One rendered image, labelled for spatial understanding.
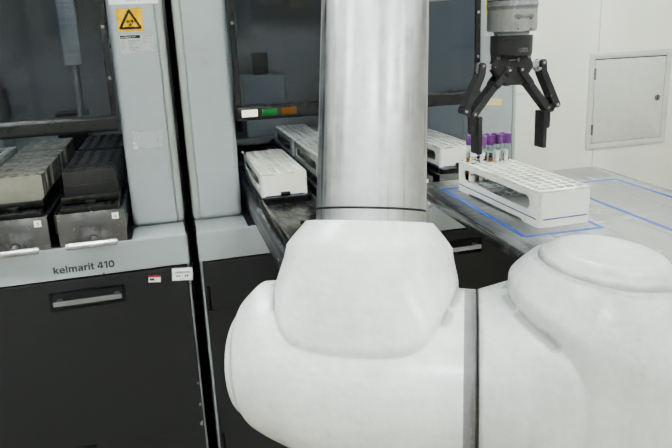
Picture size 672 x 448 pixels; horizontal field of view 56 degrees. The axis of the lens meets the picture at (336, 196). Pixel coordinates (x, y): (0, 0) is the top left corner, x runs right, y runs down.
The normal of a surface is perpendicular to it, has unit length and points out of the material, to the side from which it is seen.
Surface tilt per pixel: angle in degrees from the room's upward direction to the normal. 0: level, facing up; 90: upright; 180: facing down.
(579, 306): 56
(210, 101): 90
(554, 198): 90
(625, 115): 90
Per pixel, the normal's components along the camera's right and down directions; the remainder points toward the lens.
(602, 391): -0.38, 0.19
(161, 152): 0.26, 0.23
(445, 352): -0.03, -0.54
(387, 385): -0.18, -0.14
